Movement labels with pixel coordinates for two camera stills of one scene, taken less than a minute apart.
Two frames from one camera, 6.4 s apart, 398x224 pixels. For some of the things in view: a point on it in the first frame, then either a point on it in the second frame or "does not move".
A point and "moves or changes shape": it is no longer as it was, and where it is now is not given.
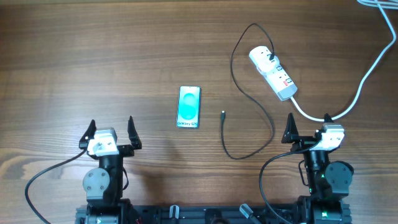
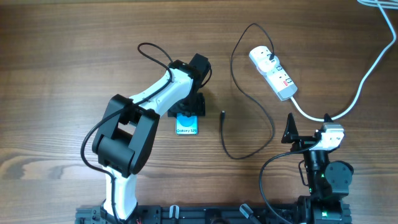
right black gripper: (291, 135) does not move
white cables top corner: (391, 4) does not move
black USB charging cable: (249, 94) does not move
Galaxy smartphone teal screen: (188, 109) moves or changes shape
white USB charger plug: (265, 65) does not move
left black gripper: (126, 150) → (198, 109)
